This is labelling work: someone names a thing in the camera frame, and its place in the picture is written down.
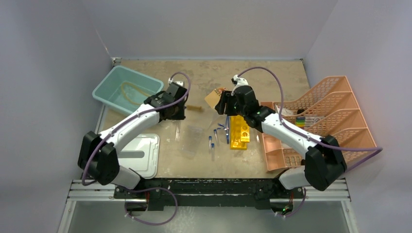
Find tan spiral notebook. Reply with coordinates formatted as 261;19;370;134
204;87;227;109

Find clear glass tube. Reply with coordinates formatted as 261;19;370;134
174;121;181;142

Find aluminium rail frame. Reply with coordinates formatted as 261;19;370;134
57;57;360;233

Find white plastic bin lid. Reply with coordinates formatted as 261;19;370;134
118;133;160;179

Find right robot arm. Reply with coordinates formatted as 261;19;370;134
214;85;347;198

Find orange plastic file organizer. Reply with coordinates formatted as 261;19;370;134
261;76;377;172

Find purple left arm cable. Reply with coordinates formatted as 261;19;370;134
81;71;192;226

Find teal plastic bin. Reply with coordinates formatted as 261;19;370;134
92;66;164;116

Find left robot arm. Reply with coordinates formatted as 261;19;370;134
78;83;190;199

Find brown test tube brush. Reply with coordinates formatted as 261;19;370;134
186;105;204;112

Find blue capped test tube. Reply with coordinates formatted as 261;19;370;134
211;143;215;161
213;129;219;146
208;136;212;153

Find yellow rubber tube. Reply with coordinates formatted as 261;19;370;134
120;82;150;105

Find yellow test tube rack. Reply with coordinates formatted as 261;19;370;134
229;116;250;150

